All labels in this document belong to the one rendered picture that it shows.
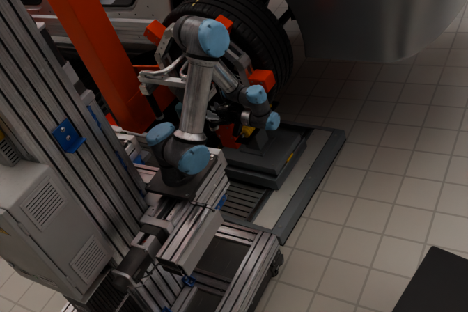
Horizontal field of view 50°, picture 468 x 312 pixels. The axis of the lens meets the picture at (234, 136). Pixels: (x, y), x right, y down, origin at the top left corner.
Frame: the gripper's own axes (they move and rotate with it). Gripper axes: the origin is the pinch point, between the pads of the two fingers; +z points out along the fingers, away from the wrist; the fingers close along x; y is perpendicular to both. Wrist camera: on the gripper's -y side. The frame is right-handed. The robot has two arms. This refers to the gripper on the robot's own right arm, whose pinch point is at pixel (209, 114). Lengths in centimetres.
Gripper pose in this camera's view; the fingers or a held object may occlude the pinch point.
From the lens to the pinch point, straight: 220.4
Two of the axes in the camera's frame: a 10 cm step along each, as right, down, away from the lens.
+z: -8.1, -1.6, 5.7
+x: -5.1, 6.6, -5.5
